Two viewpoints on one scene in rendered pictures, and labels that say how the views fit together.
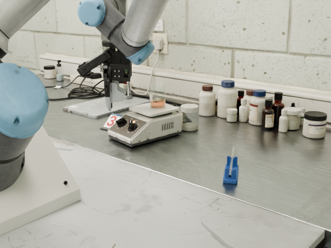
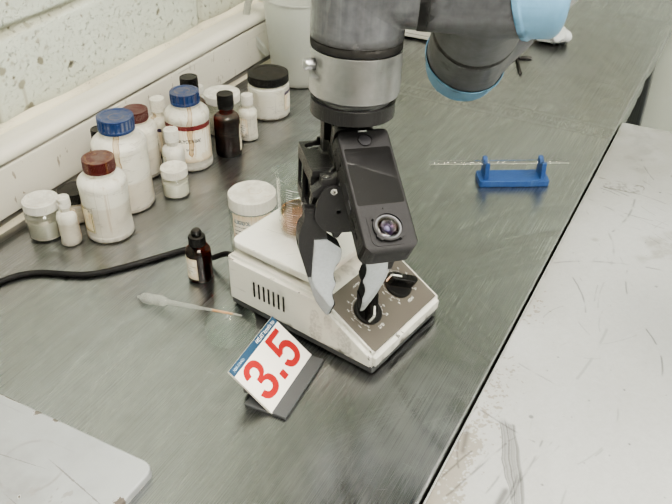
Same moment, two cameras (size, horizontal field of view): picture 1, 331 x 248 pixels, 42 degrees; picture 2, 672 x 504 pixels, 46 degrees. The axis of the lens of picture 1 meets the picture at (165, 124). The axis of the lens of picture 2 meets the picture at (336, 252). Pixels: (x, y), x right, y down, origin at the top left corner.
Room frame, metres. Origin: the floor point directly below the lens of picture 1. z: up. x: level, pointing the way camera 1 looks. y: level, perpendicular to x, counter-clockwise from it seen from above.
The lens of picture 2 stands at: (1.46, 0.74, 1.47)
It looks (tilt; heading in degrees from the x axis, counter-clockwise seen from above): 35 degrees down; 256
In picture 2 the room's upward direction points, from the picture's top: straight up
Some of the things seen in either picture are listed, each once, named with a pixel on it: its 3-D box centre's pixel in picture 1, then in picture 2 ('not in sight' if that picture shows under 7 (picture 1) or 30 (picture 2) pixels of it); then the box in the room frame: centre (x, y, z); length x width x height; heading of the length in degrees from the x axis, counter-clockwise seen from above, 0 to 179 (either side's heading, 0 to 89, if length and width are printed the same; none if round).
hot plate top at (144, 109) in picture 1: (153, 108); (307, 236); (1.32, 0.04, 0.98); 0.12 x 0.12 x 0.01; 39
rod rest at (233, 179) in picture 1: (231, 169); (513, 170); (0.98, -0.16, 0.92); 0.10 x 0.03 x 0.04; 169
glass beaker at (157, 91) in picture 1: (158, 95); (299, 199); (1.33, 0.02, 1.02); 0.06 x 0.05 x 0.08; 151
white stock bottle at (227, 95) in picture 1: (227, 98); (121, 160); (1.52, -0.22, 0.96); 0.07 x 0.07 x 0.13
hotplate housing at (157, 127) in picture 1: (148, 123); (325, 277); (1.31, 0.06, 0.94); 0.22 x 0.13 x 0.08; 129
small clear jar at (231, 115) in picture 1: (231, 115); (175, 180); (1.45, -0.23, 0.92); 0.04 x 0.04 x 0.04
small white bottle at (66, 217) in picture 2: not in sight; (67, 219); (1.59, -0.14, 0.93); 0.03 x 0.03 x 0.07
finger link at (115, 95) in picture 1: (115, 97); (366, 258); (1.29, 0.15, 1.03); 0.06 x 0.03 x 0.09; 90
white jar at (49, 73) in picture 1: (49, 72); not in sight; (2.31, 0.62, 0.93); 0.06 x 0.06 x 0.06
